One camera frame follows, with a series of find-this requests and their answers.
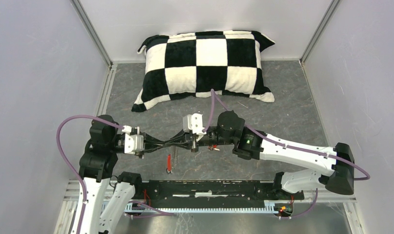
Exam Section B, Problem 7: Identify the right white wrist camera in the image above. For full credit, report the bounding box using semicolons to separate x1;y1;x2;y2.
182;113;204;135

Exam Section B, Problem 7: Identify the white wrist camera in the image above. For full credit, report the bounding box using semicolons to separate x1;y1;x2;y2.
182;113;204;135
122;125;145;155

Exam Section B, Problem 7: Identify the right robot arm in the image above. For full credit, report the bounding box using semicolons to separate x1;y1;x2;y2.
179;111;355;199

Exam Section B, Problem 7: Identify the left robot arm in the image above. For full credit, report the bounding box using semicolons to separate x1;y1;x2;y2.
56;115;169;234

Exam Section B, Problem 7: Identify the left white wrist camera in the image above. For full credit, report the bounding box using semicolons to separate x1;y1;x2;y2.
122;125;145;155

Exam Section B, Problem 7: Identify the metal keyring with red handle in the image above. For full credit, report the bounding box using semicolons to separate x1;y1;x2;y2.
166;146;178;174

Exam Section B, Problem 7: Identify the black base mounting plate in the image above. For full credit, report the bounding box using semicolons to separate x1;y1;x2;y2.
133;180;305;208

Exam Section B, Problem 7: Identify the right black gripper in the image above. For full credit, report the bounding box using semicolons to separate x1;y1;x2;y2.
165;126;235;153

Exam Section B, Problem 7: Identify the black white checkered pillow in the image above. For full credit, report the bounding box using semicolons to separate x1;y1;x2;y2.
132;30;275;113

